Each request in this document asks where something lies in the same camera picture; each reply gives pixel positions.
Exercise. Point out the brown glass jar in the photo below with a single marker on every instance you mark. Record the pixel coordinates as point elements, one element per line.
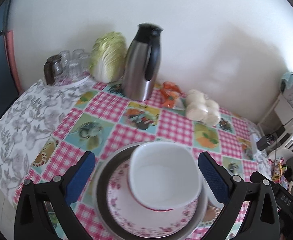
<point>52,68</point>

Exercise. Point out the colourful candy packet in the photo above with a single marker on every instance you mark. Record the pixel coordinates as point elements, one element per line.
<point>276,172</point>

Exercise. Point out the white shelf unit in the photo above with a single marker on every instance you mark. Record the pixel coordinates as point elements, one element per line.
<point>281,112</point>

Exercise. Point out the black power adapter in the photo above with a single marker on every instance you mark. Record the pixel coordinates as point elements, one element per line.
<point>265,141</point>

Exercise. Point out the napa cabbage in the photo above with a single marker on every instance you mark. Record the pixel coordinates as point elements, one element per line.
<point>108,57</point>

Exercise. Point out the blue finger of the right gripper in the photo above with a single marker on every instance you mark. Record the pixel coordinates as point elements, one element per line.
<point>284,201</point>

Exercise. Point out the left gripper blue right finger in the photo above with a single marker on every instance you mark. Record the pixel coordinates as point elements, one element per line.
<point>261,219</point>

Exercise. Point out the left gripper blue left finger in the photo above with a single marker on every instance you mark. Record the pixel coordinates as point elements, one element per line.
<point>32,220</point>

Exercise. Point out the metal round tray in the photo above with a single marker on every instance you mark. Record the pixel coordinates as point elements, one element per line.
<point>100,192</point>

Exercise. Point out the orange snack packet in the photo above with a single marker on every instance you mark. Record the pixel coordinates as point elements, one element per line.
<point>170,93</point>

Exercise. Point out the pink floral plate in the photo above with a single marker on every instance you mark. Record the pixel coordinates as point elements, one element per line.
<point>138,220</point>

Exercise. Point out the white power strip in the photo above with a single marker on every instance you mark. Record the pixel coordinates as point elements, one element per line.
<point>254,138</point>

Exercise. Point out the pink checkered tablecloth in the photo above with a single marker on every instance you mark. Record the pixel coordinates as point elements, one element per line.
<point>103,120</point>

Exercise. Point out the white round glass tray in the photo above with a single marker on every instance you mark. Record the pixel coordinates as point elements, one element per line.
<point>67,81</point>

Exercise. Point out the white bowl with red rim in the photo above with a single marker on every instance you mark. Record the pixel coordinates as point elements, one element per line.
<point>163,176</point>

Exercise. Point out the clear drinking glass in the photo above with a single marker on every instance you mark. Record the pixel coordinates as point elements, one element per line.
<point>74,69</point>
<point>65,57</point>
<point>83,57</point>

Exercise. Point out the stainless steel thermos jug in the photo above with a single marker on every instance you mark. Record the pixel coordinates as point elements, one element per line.
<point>143,61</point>

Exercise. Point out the grey floral tablecloth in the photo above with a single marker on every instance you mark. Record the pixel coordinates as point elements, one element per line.
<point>28,124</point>

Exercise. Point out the bag of white buns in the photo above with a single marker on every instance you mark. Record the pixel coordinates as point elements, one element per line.
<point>202,109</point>

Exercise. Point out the pale blue bowl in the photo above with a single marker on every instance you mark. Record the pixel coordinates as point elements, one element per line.
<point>211,197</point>

